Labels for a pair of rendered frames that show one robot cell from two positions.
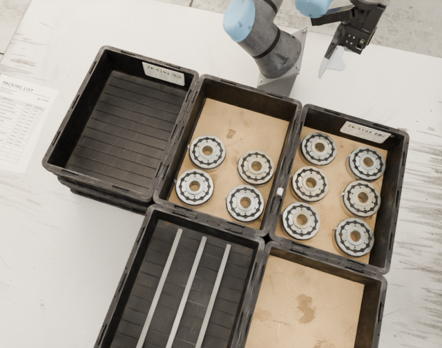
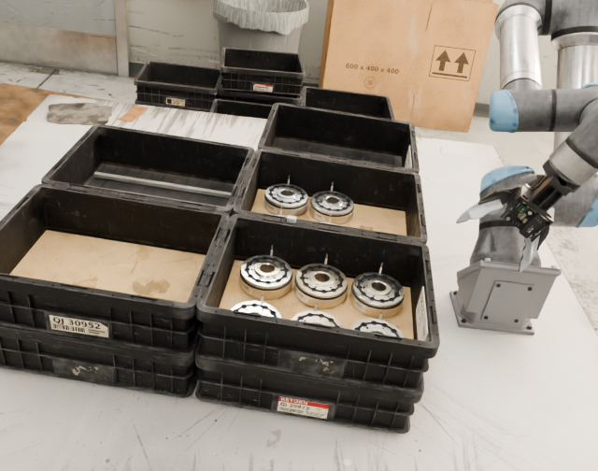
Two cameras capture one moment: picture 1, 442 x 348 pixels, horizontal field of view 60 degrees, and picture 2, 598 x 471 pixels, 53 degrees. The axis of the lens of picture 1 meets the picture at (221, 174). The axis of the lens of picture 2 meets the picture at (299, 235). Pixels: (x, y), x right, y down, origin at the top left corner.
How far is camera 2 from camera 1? 1.20 m
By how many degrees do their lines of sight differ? 55
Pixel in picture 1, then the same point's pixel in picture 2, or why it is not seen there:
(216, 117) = (382, 218)
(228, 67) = not seen: hidden behind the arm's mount
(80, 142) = (313, 144)
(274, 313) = (145, 262)
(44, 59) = not seen: hidden behind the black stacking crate
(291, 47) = (511, 247)
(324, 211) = (288, 306)
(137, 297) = (163, 177)
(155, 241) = (221, 184)
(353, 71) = (575, 411)
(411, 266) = not seen: outside the picture
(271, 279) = (186, 259)
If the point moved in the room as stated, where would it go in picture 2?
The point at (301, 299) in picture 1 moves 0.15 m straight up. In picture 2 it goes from (163, 283) to (162, 219)
